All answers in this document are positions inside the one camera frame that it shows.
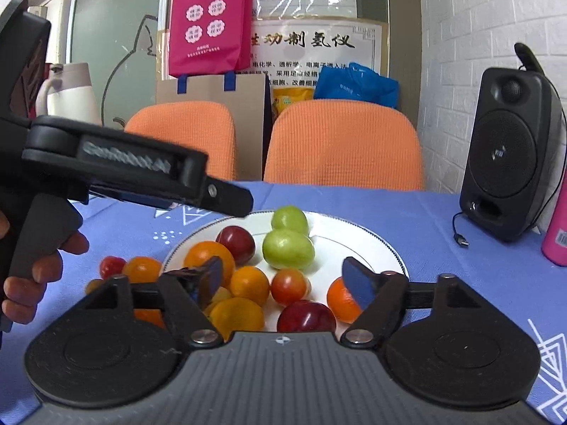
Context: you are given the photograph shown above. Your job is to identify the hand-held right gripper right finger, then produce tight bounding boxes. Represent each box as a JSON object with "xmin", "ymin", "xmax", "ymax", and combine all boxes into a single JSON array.
[{"xmin": 340, "ymin": 257, "xmax": 482, "ymax": 350}]

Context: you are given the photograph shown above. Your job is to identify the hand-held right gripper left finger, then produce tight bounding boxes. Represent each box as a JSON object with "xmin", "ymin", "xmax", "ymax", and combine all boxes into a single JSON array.
[{"xmin": 82, "ymin": 256, "xmax": 224, "ymax": 349}]

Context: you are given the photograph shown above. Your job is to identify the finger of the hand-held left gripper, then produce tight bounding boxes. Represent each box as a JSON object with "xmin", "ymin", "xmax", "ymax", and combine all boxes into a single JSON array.
[
  {"xmin": 88, "ymin": 187, "xmax": 179, "ymax": 210},
  {"xmin": 204, "ymin": 176, "xmax": 254, "ymax": 219}
]

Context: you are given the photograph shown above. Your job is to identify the deep orange mandarin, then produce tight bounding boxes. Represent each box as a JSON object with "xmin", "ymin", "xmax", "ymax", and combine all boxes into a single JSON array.
[{"xmin": 327, "ymin": 277, "xmax": 364, "ymax": 324}]

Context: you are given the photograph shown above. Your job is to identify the white plate with blue rim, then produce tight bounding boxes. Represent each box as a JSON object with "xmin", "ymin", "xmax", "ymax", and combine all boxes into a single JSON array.
[{"xmin": 160, "ymin": 210, "xmax": 411, "ymax": 341}]

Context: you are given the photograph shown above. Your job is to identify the yellow orange mandarin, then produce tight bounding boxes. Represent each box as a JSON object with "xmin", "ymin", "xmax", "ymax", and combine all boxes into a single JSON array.
[{"xmin": 209, "ymin": 297, "xmax": 266, "ymax": 342}]

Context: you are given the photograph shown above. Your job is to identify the dark red plum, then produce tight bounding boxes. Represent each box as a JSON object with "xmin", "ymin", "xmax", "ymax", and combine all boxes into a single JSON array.
[
  {"xmin": 277, "ymin": 300, "xmax": 338, "ymax": 333},
  {"xmin": 215, "ymin": 226, "xmax": 257, "ymax": 266}
]

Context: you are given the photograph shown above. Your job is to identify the small green fruit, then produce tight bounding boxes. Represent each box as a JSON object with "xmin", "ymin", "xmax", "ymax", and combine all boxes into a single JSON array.
[{"xmin": 271, "ymin": 205, "xmax": 310, "ymax": 236}]

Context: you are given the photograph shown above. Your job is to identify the small reddish apricot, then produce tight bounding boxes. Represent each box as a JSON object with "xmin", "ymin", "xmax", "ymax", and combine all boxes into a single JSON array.
[{"xmin": 270, "ymin": 269, "xmax": 310, "ymax": 306}]

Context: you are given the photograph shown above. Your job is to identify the small red plum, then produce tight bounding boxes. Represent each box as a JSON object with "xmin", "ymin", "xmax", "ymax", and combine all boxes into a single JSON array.
[{"xmin": 99, "ymin": 256, "xmax": 127, "ymax": 280}]

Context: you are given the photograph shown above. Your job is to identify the large green fruit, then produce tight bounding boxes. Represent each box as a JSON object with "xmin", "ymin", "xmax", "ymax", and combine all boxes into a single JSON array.
[{"xmin": 262, "ymin": 228, "xmax": 316, "ymax": 271}]

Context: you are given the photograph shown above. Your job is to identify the person's left hand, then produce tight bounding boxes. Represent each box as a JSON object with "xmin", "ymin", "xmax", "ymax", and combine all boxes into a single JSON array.
[{"xmin": 2, "ymin": 231, "xmax": 90, "ymax": 325}]

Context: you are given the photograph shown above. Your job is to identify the white thermos jug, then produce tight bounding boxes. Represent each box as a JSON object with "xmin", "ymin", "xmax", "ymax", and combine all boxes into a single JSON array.
[{"xmin": 35, "ymin": 62, "xmax": 103, "ymax": 127}]

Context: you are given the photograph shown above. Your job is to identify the orange chair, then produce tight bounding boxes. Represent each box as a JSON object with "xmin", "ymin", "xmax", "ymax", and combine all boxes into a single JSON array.
[
  {"xmin": 263, "ymin": 100, "xmax": 425, "ymax": 191},
  {"xmin": 124, "ymin": 101, "xmax": 237, "ymax": 182}
]

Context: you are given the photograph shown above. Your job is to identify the blue printed tablecloth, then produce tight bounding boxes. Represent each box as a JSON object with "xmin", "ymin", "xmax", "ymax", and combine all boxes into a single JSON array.
[{"xmin": 0, "ymin": 181, "xmax": 567, "ymax": 425}]

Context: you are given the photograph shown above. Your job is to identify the yellow packet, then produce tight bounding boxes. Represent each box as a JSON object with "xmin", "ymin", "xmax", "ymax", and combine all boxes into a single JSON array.
[{"xmin": 271, "ymin": 87, "xmax": 316, "ymax": 118}]

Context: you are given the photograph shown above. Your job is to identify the magenta tote bag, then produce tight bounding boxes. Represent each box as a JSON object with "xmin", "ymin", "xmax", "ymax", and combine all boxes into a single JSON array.
[{"xmin": 168, "ymin": 0, "xmax": 254, "ymax": 79}]

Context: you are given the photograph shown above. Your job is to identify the blue plastic bag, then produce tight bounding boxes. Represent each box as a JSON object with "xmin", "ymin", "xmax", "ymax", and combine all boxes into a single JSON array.
[{"xmin": 313, "ymin": 62, "xmax": 400, "ymax": 109}]

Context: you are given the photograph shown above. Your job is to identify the black speaker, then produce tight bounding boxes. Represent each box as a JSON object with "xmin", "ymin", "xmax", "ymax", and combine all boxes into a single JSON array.
[{"xmin": 459, "ymin": 67, "xmax": 566, "ymax": 243}]

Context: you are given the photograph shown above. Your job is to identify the brown paper bag blue handles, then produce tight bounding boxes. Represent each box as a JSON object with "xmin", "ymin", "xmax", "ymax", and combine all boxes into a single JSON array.
[{"xmin": 155, "ymin": 72, "xmax": 272, "ymax": 182}]

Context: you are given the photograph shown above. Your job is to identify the black cable with plug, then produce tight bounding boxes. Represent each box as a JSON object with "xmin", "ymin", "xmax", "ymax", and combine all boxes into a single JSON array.
[{"xmin": 452, "ymin": 211, "xmax": 471, "ymax": 249}]

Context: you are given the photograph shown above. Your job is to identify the white wall poster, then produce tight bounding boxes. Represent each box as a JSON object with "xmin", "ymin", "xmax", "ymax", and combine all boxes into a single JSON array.
[{"xmin": 250, "ymin": 18, "xmax": 389, "ymax": 90}]

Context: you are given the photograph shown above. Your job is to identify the pink bottle with strap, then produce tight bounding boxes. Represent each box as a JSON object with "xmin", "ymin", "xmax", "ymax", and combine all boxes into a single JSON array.
[{"xmin": 541, "ymin": 198, "xmax": 567, "ymax": 267}]

